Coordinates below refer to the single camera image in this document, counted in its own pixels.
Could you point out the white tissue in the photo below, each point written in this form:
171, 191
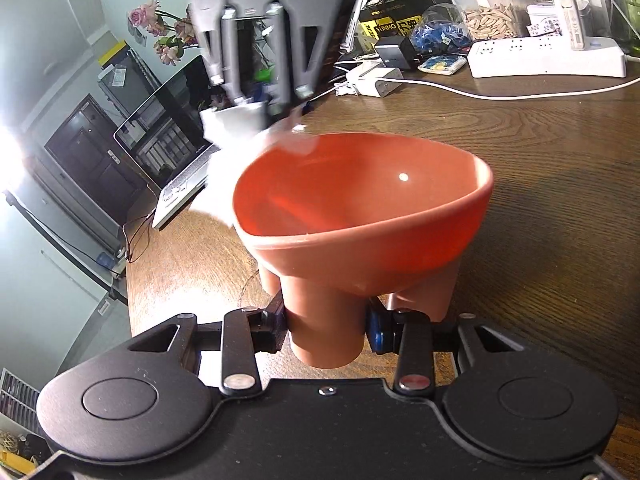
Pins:
235, 130

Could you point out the white plug-in charger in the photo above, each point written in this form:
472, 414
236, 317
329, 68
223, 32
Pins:
567, 15

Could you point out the black cabinet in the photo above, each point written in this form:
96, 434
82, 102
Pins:
87, 160

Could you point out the pink flower bouquet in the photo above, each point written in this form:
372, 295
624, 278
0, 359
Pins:
167, 32

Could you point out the black power adapter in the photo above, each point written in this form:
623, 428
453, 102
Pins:
395, 51

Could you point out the black light stand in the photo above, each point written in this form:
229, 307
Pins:
65, 247

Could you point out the white power adapter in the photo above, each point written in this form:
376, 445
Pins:
370, 76
387, 85

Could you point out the yellow and black box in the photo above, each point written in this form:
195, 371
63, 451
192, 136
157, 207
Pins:
387, 17

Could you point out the clear container of wooden pieces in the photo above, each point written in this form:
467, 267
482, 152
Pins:
495, 15

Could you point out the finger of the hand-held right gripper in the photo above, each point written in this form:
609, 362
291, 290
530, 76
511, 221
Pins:
231, 60
281, 60

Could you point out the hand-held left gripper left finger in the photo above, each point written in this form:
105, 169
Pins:
278, 332

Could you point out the woven basket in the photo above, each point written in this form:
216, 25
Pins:
12, 442

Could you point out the blue yellow tissue packet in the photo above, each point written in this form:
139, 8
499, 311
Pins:
442, 64

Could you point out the silver laptop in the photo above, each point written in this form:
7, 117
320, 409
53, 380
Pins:
165, 125

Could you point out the blue plastic bag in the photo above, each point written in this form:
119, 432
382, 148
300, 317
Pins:
440, 30

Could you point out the green bottle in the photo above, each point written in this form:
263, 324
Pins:
629, 5

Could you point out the patterned tin box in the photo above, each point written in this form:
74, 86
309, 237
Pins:
545, 21

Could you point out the white power strip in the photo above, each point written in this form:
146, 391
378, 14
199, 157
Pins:
545, 57

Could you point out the orange footed bowl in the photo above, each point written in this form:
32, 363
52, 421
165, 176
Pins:
360, 210

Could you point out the metal cabinet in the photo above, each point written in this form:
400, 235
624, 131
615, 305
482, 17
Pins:
127, 77

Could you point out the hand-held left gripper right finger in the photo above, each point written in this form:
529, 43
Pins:
377, 332

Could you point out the white drawer cabinet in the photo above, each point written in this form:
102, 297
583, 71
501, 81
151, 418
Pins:
17, 400

